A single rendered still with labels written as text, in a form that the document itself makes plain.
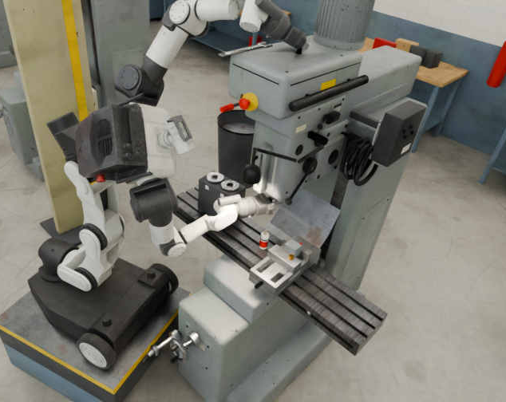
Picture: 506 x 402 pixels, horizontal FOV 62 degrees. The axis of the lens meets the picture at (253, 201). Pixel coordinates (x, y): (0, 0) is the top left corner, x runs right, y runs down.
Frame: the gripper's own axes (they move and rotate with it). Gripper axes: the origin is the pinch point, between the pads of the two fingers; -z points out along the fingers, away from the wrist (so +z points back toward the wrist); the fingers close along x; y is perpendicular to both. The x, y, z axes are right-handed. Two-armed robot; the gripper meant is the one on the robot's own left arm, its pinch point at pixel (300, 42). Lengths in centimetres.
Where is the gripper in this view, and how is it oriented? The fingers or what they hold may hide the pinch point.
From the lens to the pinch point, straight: 157.9
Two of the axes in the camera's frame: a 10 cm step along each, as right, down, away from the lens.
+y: 5.2, -8.0, -2.9
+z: -6.9, -2.0, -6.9
